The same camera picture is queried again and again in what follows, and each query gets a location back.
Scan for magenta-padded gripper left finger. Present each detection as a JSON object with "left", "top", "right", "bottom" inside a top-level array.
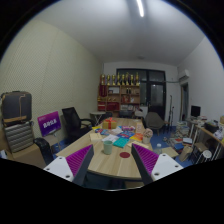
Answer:
[{"left": 43, "top": 143, "right": 95, "bottom": 187}]

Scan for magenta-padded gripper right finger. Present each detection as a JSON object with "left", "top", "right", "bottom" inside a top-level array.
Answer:
[{"left": 130, "top": 143, "right": 184, "bottom": 186}]

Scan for low wooden side table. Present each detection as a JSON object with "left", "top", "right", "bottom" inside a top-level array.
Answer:
[{"left": 161, "top": 146, "right": 180, "bottom": 159}]

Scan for black bag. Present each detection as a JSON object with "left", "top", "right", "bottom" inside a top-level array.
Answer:
[{"left": 33, "top": 137, "right": 54, "bottom": 166}]

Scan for brown paper bag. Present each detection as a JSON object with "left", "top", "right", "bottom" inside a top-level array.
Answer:
[{"left": 179, "top": 145, "right": 194, "bottom": 163}]

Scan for tan flat notebook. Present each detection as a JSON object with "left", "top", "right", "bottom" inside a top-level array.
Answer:
[{"left": 127, "top": 139, "right": 150, "bottom": 150}]

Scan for pink flowers in white pot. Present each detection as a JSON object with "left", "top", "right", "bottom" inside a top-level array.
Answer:
[{"left": 142, "top": 128, "right": 154, "bottom": 145}]

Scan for stack of books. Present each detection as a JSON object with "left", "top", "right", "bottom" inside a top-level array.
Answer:
[{"left": 168, "top": 120, "right": 194, "bottom": 151}]

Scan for wooden seat chair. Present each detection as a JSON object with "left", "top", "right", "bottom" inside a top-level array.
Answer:
[{"left": 193, "top": 142, "right": 210, "bottom": 161}]

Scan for white round stool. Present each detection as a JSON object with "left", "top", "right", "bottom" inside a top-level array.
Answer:
[{"left": 199, "top": 149, "right": 213, "bottom": 164}]

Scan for yellow orange book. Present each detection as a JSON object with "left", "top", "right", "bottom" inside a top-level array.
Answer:
[{"left": 129, "top": 133, "right": 144, "bottom": 142}]

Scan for purple sign board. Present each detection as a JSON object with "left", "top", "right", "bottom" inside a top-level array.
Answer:
[{"left": 37, "top": 111, "right": 62, "bottom": 138}]

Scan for black office chair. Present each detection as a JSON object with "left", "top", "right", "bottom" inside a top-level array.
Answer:
[{"left": 61, "top": 106, "right": 94, "bottom": 143}]

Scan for orange standing card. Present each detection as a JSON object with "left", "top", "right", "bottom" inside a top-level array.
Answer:
[{"left": 135, "top": 121, "right": 144, "bottom": 135}]

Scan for grey armchair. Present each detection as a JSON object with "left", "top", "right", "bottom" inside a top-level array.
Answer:
[{"left": 144, "top": 111, "right": 167, "bottom": 134}]

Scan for silver ribbed suitcase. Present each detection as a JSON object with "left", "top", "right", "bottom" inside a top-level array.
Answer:
[{"left": 3, "top": 121, "right": 35, "bottom": 154}]

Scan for cream thick book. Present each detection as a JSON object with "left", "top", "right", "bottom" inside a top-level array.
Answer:
[{"left": 89, "top": 132, "right": 104, "bottom": 142}]

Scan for teal book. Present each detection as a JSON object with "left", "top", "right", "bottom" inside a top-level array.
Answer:
[{"left": 112, "top": 137, "right": 130, "bottom": 149}]

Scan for cluttered wooden side desk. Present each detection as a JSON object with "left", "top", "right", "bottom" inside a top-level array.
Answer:
[{"left": 186, "top": 118, "right": 224, "bottom": 161}]

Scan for black tripod stand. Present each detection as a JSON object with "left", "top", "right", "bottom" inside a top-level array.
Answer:
[{"left": 168, "top": 94, "right": 176, "bottom": 133}]

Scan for pink packaged item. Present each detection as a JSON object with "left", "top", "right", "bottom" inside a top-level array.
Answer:
[{"left": 121, "top": 125, "right": 136, "bottom": 132}]

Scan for pale green ribbed cup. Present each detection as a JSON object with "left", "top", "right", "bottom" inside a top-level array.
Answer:
[{"left": 102, "top": 140, "right": 114, "bottom": 156}]

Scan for white paper sheet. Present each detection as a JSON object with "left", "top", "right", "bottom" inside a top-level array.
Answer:
[{"left": 101, "top": 134, "right": 120, "bottom": 143}]

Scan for black computer monitor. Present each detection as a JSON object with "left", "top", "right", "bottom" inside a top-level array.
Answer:
[{"left": 190, "top": 105, "right": 202, "bottom": 118}]

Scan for small white round table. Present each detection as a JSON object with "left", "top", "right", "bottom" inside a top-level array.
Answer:
[{"left": 89, "top": 111, "right": 106, "bottom": 126}]

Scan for yellow gift box red ribbon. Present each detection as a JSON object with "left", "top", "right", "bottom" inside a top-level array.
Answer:
[{"left": 101, "top": 117, "right": 118, "bottom": 130}]

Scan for black framed glass door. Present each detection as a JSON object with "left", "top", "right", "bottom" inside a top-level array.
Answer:
[{"left": 116, "top": 68, "right": 167, "bottom": 121}]

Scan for dark grey suitcase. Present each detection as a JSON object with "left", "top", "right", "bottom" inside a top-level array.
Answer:
[{"left": 0, "top": 90, "right": 33, "bottom": 127}]

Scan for wooden shelf unit with trophies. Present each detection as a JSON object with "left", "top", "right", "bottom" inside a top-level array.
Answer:
[{"left": 97, "top": 72, "right": 142, "bottom": 113}]

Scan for white air conditioner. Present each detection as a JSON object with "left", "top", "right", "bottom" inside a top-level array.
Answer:
[{"left": 178, "top": 69, "right": 191, "bottom": 82}]

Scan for ceiling tube light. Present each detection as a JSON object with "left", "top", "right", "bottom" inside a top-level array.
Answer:
[{"left": 135, "top": 0, "right": 146, "bottom": 18}]

